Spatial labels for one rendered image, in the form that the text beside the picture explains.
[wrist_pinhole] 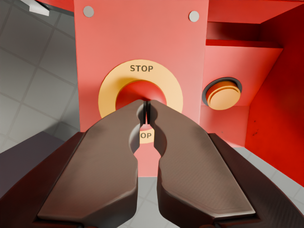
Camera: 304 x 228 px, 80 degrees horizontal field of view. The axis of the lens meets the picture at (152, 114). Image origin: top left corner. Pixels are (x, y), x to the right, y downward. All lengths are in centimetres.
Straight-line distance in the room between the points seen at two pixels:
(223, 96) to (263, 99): 5
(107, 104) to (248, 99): 18
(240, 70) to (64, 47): 88
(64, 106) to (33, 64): 24
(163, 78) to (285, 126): 13
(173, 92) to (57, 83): 90
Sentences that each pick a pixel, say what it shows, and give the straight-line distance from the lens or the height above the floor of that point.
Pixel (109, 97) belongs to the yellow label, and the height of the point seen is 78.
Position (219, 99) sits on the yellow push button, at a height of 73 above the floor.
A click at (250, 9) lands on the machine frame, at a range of 45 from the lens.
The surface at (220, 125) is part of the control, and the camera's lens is 26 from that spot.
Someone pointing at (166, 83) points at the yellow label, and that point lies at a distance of 16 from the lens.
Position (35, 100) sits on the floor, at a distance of 108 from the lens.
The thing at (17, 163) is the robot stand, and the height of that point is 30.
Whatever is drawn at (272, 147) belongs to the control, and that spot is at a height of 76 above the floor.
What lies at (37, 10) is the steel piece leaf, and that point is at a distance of 109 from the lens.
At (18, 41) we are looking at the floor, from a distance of 111.
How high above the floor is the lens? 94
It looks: 78 degrees down
